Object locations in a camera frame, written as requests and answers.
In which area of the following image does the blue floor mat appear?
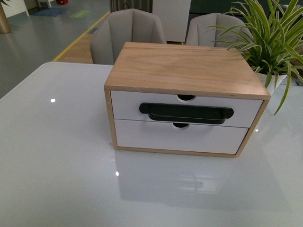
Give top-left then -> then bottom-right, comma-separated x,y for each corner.
33,8 -> 68,17

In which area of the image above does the white bottom drawer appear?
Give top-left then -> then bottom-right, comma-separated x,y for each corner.
115,120 -> 248,154

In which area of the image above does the white pillar cabinet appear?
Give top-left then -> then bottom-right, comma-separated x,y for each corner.
152,0 -> 191,43

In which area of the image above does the wooden drawer cabinet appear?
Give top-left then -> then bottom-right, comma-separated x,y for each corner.
104,43 -> 271,157

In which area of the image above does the white top drawer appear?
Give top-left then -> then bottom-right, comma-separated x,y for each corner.
110,91 -> 262,128

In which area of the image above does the grey curtain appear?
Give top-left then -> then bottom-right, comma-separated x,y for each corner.
109,0 -> 153,13

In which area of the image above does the red fire extinguisher box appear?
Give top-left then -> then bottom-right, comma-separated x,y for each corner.
56,0 -> 69,5

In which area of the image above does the grey armchair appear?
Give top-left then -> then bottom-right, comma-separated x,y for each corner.
186,13 -> 252,48
90,9 -> 167,65

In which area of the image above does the right grey armchair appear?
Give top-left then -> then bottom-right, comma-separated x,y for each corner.
186,13 -> 252,48

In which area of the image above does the black drawer handle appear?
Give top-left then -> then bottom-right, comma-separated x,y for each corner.
139,103 -> 234,125

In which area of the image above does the white drawer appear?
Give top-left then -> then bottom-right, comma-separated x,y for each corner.
110,91 -> 262,128
115,120 -> 248,154

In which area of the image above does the left grey armchair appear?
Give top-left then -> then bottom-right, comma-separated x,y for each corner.
90,9 -> 167,65

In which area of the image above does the spider plant in white pot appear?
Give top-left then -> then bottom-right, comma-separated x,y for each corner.
207,0 -> 303,116

